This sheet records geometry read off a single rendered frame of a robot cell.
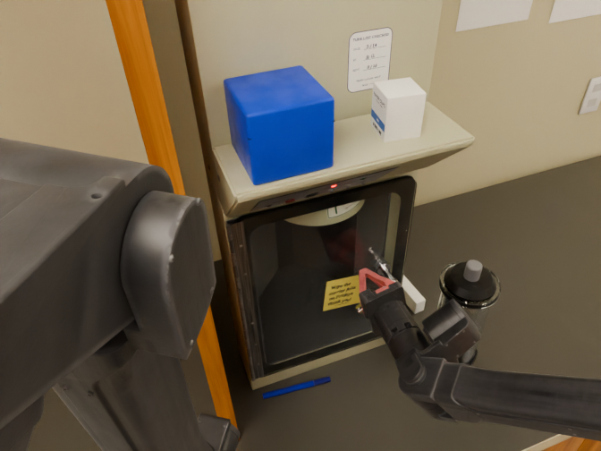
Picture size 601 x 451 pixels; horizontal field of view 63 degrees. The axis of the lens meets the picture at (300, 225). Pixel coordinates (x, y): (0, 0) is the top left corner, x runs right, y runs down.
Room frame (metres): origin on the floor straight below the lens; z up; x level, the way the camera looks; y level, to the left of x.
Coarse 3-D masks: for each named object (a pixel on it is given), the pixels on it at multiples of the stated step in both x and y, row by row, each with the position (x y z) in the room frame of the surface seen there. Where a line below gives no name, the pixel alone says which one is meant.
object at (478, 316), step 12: (444, 288) 0.60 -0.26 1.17; (444, 300) 0.60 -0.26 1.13; (456, 300) 0.58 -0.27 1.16; (468, 300) 0.57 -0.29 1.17; (480, 300) 0.57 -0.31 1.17; (492, 300) 0.57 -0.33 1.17; (468, 312) 0.57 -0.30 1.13; (480, 312) 0.57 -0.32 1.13; (480, 324) 0.58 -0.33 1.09; (468, 360) 0.58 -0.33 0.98
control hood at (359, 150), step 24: (360, 120) 0.60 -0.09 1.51; (432, 120) 0.60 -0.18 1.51; (336, 144) 0.54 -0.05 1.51; (360, 144) 0.54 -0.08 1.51; (384, 144) 0.54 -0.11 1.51; (408, 144) 0.54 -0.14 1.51; (432, 144) 0.54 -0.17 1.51; (456, 144) 0.54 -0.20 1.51; (216, 168) 0.54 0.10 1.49; (240, 168) 0.50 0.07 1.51; (336, 168) 0.49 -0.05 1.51; (360, 168) 0.49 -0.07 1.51; (384, 168) 0.52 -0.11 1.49; (408, 168) 0.58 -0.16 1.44; (240, 192) 0.45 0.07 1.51; (264, 192) 0.45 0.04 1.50; (288, 192) 0.48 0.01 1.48
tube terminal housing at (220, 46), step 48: (192, 0) 0.55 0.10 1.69; (240, 0) 0.57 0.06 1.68; (288, 0) 0.59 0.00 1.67; (336, 0) 0.61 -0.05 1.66; (384, 0) 0.63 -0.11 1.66; (432, 0) 0.65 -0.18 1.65; (192, 48) 0.57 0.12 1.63; (240, 48) 0.57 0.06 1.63; (288, 48) 0.59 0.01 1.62; (336, 48) 0.61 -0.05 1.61; (432, 48) 0.66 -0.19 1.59; (192, 96) 0.64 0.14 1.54; (336, 96) 0.61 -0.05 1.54; (240, 336) 0.59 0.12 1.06
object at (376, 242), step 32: (352, 192) 0.60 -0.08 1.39; (384, 192) 0.62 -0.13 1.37; (256, 224) 0.55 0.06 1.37; (288, 224) 0.57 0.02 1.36; (320, 224) 0.59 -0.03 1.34; (352, 224) 0.61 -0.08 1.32; (384, 224) 0.62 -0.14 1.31; (256, 256) 0.55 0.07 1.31; (288, 256) 0.57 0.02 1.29; (320, 256) 0.59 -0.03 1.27; (352, 256) 0.61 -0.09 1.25; (384, 256) 0.63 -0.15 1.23; (256, 288) 0.55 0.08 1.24; (288, 288) 0.57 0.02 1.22; (320, 288) 0.59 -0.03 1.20; (288, 320) 0.57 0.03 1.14; (320, 320) 0.59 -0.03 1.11; (352, 320) 0.61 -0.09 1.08; (288, 352) 0.57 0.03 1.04; (320, 352) 0.59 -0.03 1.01
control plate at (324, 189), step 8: (392, 168) 0.54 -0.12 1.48; (360, 176) 0.52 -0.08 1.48; (368, 176) 0.54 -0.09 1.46; (376, 176) 0.56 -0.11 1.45; (328, 184) 0.50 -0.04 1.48; (344, 184) 0.54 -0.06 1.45; (352, 184) 0.57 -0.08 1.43; (296, 192) 0.49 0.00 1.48; (304, 192) 0.51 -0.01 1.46; (312, 192) 0.53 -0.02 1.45; (320, 192) 0.55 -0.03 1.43; (264, 200) 0.48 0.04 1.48; (272, 200) 0.49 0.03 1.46; (280, 200) 0.51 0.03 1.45; (256, 208) 0.52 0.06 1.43
